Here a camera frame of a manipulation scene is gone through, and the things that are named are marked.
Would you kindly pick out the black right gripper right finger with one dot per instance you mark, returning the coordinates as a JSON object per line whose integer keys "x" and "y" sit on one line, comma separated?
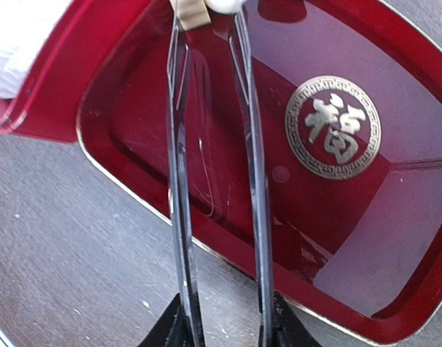
{"x": 288, "y": 329}

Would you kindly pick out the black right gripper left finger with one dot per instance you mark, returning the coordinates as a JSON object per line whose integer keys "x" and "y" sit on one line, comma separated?
{"x": 170, "y": 329}

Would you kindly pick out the red tin box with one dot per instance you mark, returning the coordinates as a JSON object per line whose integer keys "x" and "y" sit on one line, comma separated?
{"x": 46, "y": 106}

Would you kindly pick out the metal serving tongs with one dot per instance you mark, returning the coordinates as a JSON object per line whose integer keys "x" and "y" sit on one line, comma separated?
{"x": 218, "y": 180}

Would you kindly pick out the tan ridged chocolate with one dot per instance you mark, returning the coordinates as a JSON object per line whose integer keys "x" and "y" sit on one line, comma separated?
{"x": 191, "y": 14}

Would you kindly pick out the white oval chocolate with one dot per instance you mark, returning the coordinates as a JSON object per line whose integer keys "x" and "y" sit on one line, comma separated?
{"x": 225, "y": 6}

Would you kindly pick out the dark red lacquer tray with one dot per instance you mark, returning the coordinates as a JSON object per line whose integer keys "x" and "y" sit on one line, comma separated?
{"x": 350, "y": 99}

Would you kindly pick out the white paper liners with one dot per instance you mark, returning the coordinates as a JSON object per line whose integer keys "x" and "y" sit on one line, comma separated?
{"x": 24, "y": 28}

